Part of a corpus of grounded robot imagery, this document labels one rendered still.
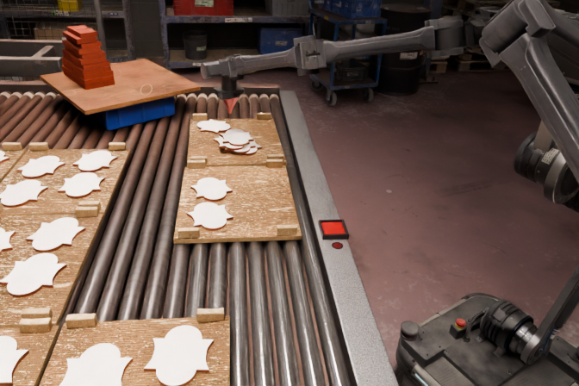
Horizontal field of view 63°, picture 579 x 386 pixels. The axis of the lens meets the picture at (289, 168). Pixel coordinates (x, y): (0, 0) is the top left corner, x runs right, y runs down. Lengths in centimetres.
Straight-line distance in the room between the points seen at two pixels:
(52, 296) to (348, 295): 69
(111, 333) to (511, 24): 97
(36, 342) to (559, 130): 105
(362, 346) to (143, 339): 46
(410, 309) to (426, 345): 55
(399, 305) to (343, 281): 134
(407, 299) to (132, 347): 177
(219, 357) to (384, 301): 163
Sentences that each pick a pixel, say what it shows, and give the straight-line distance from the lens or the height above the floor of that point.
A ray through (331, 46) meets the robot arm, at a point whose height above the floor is 141.
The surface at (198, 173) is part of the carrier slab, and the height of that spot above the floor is 94.
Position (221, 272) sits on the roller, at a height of 92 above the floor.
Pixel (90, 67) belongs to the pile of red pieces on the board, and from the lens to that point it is 212.
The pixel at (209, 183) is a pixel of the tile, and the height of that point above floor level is 95.
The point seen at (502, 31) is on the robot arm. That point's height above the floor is 156.
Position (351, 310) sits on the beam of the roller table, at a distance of 117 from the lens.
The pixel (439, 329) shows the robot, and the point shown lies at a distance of 216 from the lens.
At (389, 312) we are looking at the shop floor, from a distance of 251.
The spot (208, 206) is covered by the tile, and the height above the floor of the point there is 95.
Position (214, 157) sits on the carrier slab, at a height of 94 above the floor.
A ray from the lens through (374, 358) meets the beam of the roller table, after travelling 108.
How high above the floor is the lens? 173
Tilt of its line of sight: 29 degrees down
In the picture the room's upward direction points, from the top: 3 degrees clockwise
